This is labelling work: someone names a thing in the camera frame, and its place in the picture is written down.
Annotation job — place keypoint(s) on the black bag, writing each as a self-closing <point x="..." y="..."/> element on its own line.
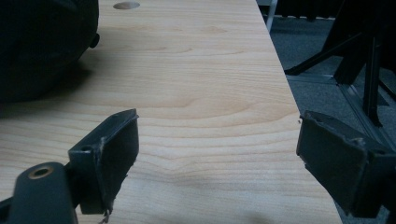
<point x="40" y="46"/>

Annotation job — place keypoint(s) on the white table leg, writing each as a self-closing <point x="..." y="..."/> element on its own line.
<point x="271" y="12"/>

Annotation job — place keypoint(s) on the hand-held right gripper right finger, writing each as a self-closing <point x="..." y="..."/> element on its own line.
<point x="336" y="161"/>

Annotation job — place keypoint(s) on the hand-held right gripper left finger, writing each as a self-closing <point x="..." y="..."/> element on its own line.
<point x="109" y="155"/>

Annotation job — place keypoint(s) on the black metal stand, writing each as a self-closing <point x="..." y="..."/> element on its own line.
<point x="358" y="53"/>

